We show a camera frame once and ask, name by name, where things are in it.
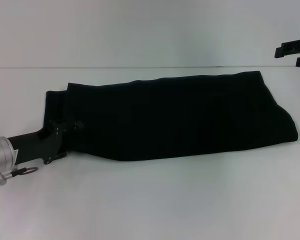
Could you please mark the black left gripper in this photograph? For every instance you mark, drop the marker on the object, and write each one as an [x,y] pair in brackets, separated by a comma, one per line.
[40,147]

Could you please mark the black t-shirt with FREE print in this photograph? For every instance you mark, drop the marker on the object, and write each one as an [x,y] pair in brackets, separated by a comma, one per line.
[177,112]

